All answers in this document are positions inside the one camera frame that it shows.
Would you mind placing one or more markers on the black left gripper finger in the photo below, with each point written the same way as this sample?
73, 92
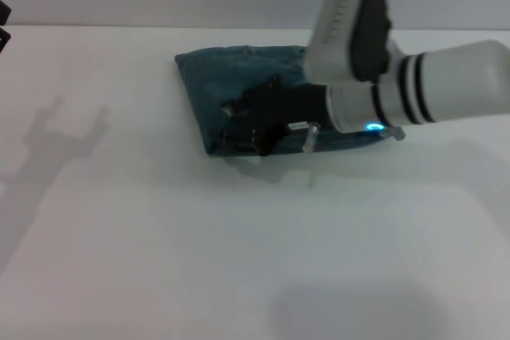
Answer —
3, 39
4, 11

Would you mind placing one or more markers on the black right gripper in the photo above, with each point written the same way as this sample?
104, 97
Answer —
295, 103

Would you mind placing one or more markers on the blue denim shorts with cartoon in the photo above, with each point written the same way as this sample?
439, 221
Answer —
215, 77

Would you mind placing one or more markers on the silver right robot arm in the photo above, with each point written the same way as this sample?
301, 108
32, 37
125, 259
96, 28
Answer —
438, 85

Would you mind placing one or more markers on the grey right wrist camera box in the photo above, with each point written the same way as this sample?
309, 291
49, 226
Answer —
342, 37

